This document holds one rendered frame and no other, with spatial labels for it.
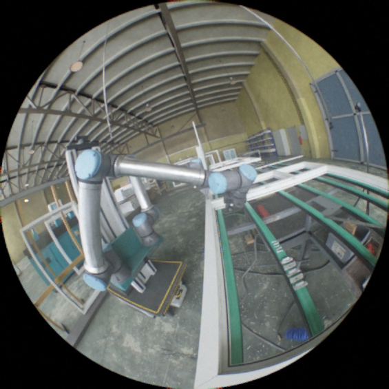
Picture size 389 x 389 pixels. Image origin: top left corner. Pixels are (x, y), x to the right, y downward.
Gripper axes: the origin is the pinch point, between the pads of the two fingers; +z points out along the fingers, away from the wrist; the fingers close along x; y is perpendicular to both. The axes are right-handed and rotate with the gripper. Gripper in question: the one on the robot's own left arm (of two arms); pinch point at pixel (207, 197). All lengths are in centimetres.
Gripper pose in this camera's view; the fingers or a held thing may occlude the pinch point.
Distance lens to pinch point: 106.7
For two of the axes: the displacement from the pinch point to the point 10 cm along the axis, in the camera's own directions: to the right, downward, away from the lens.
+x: -9.5, 2.7, 1.7
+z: 3.1, 9.2, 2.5
